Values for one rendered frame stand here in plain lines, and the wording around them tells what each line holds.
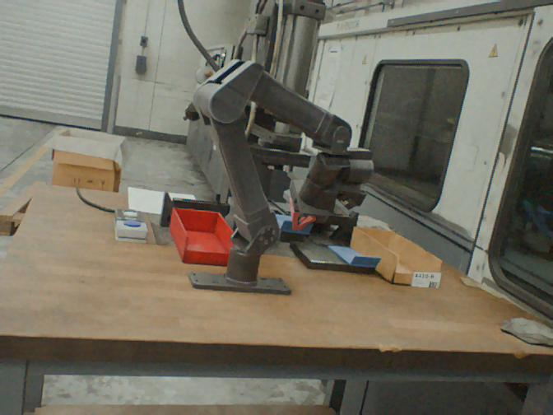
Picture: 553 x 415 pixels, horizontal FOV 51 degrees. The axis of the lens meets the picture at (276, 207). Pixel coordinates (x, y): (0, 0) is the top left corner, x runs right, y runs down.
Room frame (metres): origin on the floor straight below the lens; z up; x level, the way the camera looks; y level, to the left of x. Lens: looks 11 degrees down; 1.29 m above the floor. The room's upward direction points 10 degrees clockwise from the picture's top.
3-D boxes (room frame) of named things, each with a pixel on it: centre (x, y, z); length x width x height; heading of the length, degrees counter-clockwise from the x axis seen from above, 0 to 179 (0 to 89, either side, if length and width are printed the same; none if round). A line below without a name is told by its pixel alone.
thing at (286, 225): (1.33, -0.03, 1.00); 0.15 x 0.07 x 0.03; 19
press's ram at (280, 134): (1.60, 0.06, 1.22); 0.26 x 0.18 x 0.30; 19
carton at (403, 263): (1.44, -0.32, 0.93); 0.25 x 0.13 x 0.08; 19
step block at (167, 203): (1.46, 0.26, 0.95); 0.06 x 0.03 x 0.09; 109
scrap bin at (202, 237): (1.31, 0.16, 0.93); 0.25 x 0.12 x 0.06; 19
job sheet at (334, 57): (3.21, -0.15, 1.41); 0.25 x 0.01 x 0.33; 15
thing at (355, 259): (1.40, -0.21, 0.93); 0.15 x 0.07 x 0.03; 20
